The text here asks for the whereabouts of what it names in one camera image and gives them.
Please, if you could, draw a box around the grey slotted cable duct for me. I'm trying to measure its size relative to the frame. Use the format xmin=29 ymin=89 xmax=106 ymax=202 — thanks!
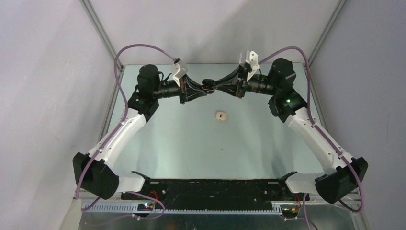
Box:
xmin=86 ymin=203 xmax=282 ymax=215

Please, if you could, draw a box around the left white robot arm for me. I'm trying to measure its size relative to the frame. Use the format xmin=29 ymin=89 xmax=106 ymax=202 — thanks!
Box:
xmin=73 ymin=62 xmax=208 ymax=200

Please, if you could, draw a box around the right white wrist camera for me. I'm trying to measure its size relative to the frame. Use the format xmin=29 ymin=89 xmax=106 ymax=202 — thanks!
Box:
xmin=239 ymin=50 xmax=260 ymax=81

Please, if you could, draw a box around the right aluminium frame post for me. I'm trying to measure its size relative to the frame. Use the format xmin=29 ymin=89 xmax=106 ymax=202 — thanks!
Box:
xmin=308 ymin=0 xmax=348 ymax=66

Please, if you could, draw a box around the beige earbud charging case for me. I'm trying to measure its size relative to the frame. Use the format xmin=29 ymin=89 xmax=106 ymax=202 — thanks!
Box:
xmin=215 ymin=111 xmax=227 ymax=121

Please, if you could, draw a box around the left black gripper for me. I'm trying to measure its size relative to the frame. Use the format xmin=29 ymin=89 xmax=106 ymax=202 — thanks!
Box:
xmin=152 ymin=74 xmax=206 ymax=105

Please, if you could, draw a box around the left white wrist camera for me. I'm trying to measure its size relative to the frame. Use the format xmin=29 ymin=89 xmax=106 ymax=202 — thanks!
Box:
xmin=171 ymin=58 xmax=188 ymax=87

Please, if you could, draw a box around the left aluminium frame post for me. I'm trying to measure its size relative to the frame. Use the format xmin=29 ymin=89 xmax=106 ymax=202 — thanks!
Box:
xmin=80 ymin=0 xmax=117 ymax=61

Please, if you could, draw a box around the controller board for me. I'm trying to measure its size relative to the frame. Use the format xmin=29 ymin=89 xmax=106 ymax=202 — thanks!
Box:
xmin=281 ymin=208 xmax=299 ymax=219
xmin=137 ymin=203 xmax=154 ymax=212

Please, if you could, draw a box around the right controller board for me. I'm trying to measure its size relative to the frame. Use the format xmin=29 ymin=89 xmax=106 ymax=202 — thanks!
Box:
xmin=281 ymin=208 xmax=299 ymax=219

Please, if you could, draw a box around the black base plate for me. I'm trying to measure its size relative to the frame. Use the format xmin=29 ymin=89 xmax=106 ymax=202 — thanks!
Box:
xmin=140 ymin=179 xmax=304 ymax=211

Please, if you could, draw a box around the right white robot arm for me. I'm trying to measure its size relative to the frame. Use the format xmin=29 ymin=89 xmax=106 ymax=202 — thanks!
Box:
xmin=202 ymin=58 xmax=368 ymax=204

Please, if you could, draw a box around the aluminium frame post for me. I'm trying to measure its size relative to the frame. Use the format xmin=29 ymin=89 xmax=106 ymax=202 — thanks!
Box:
xmin=80 ymin=0 xmax=117 ymax=61
xmin=308 ymin=0 xmax=348 ymax=66

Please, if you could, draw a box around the left controller board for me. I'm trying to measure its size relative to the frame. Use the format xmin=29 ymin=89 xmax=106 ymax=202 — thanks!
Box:
xmin=137 ymin=203 xmax=154 ymax=212

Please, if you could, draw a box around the black earbud charging case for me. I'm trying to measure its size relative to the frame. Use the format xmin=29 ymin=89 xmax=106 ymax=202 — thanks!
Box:
xmin=201 ymin=79 xmax=216 ymax=94

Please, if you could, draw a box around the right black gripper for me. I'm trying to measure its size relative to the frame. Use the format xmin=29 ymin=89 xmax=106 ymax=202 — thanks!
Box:
xmin=214 ymin=64 xmax=278 ymax=99

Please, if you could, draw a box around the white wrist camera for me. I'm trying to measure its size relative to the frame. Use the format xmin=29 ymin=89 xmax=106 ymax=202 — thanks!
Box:
xmin=171 ymin=58 xmax=188 ymax=87
xmin=239 ymin=50 xmax=260 ymax=81

